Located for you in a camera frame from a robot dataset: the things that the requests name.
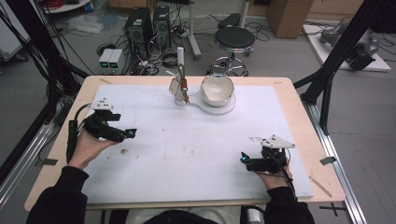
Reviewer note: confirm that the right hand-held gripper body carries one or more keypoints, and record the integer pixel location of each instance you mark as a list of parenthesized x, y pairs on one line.
[(269, 161)]

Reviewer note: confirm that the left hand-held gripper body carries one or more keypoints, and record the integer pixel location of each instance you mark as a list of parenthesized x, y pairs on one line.
[(101, 126)]

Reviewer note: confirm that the white peg stand with base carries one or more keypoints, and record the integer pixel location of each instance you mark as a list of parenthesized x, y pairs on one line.
[(214, 109)]

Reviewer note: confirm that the person's right hand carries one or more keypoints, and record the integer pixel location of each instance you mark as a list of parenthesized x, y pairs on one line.
[(274, 180)]

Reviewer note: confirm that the person's left hand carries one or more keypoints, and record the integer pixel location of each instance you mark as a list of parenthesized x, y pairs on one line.
[(85, 151)]

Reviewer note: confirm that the wooden table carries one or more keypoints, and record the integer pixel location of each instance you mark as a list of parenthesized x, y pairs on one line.
[(314, 155)]

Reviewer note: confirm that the thin wooden stick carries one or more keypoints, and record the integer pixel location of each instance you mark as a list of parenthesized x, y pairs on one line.
[(320, 186)]

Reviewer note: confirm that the grey bench power supply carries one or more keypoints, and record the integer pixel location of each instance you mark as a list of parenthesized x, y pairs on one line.
[(106, 59), (115, 59)]

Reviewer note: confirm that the white foam mat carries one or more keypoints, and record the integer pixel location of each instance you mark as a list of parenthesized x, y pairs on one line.
[(186, 155)]

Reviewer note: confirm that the grey tape piece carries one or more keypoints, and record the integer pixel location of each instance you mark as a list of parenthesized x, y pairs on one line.
[(328, 160)]

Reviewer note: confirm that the dark tape piece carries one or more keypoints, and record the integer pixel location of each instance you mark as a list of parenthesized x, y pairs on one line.
[(49, 161)]

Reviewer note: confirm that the white ceramic bowl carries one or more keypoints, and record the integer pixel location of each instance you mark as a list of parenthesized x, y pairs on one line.
[(217, 88)]

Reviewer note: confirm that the large black computer tower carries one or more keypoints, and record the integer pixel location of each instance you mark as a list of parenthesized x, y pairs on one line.
[(138, 32)]

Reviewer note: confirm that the person's dark lap clothing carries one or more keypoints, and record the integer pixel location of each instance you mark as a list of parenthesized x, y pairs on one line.
[(180, 217)]

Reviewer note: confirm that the clear plastic bag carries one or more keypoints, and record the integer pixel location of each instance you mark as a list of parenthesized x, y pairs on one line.
[(85, 24)]

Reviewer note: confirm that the slim black computer tower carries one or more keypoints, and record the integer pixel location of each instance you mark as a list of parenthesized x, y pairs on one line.
[(162, 26)]

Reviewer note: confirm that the white floor board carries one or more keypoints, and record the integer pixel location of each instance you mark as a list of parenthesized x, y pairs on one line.
[(336, 65)]

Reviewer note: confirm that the white desk leg with foot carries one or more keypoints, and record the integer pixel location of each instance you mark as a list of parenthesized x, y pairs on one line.
[(193, 31)]

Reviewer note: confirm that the black round stool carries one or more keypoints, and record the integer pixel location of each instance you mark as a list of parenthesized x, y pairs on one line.
[(234, 37)]

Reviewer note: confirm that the cardboard box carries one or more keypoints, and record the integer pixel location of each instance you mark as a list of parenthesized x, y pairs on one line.
[(288, 17)]

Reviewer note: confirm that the grey device on floor board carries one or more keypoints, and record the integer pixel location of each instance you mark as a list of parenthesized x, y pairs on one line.
[(361, 46)]

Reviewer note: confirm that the aluminium floor rail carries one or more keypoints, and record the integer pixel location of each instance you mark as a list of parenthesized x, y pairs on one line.
[(21, 165), (339, 174)]

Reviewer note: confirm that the black metal frame strut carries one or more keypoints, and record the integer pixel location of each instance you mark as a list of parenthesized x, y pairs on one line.
[(40, 46), (339, 53)]

